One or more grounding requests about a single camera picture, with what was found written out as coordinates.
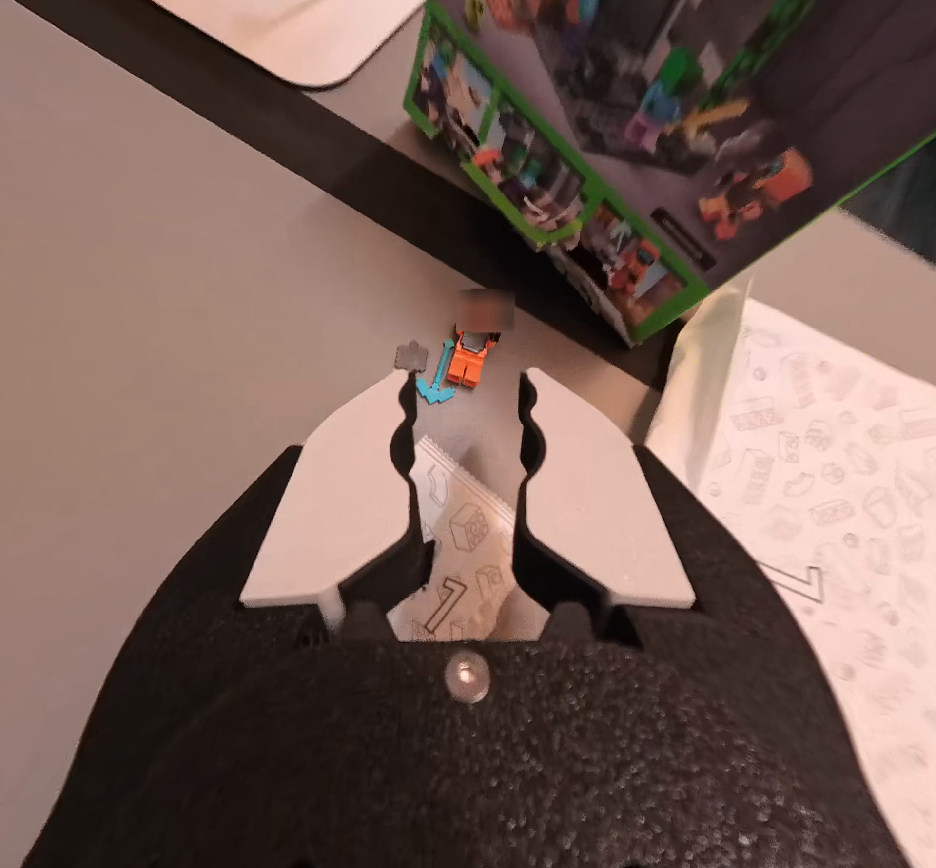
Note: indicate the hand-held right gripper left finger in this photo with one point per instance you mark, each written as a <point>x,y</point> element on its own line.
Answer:
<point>329,517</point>

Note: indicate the crumpled white paper bag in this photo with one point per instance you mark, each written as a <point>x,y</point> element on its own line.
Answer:
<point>804,480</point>

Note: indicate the small grey lego accessory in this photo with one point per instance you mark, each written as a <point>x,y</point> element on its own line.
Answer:
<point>412,355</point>

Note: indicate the orange teal lego figure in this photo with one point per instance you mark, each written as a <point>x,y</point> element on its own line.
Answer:
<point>468,363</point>

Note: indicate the flat white paper bag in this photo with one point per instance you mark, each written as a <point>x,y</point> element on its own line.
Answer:
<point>468,539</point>

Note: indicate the white stand base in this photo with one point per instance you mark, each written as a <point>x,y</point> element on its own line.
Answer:
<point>256,5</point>

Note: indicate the teal lego pickaxe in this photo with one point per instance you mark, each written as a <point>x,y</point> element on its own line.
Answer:
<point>436,378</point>

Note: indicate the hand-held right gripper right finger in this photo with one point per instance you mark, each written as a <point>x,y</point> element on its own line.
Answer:
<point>607,517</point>

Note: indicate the lego set box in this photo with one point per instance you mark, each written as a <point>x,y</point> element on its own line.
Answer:
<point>658,115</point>

